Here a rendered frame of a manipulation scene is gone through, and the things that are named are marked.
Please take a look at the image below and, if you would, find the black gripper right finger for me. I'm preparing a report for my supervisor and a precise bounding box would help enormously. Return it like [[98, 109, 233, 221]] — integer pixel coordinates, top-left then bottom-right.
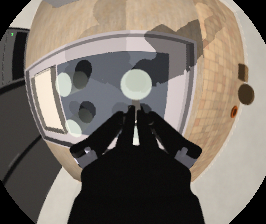
[[136, 100, 202, 176]]

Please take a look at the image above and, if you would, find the clear glass cylinder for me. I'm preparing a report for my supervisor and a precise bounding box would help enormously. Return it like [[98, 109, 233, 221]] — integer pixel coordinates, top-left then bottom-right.
[[121, 69, 152, 100], [133, 123, 139, 145], [65, 108, 93, 137], [55, 71, 88, 97]]

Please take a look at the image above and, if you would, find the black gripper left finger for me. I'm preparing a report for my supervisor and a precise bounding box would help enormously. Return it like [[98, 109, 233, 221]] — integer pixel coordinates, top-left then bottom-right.
[[69, 99, 136, 176]]

